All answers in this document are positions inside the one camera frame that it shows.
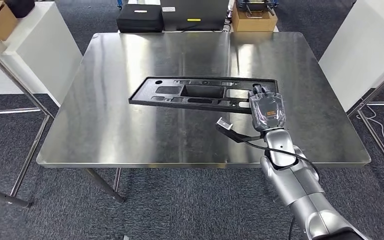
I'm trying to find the black bag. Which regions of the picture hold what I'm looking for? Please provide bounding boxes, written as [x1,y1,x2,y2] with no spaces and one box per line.
[4,0,36,19]

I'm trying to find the white floor cable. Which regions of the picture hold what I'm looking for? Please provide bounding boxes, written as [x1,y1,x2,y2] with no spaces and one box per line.
[356,105,384,168]

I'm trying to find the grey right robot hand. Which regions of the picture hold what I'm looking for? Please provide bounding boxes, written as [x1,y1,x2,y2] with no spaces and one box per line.
[247,83,286,131]

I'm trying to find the black blue device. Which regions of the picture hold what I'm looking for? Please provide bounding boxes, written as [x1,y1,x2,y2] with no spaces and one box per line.
[235,0,280,16]

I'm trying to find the black right camera bracket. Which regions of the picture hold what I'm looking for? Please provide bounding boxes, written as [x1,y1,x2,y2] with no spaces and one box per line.
[215,124,266,144]

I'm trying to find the white cabinet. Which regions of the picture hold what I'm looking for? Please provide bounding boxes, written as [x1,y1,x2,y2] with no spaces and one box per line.
[318,0,384,113]
[0,1,84,108]

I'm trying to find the stainless steel workbench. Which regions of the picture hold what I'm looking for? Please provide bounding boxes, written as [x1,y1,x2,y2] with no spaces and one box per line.
[35,31,372,205]

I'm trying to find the black carry case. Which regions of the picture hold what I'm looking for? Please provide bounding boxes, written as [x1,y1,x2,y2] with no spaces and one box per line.
[116,3,165,34]

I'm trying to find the white low table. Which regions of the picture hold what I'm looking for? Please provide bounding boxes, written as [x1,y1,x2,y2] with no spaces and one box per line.
[117,0,281,34]

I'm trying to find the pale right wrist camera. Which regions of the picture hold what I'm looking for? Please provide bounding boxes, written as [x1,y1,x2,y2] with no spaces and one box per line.
[216,117,235,131]

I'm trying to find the cardboard box with device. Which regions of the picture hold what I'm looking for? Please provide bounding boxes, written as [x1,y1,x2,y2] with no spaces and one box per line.
[231,4,279,33]

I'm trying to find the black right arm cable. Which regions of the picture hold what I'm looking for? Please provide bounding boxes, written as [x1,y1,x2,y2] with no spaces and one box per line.
[244,140,320,180]

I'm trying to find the black plastic panel part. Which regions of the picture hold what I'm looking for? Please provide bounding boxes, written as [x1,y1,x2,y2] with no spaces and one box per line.
[128,76,279,115]

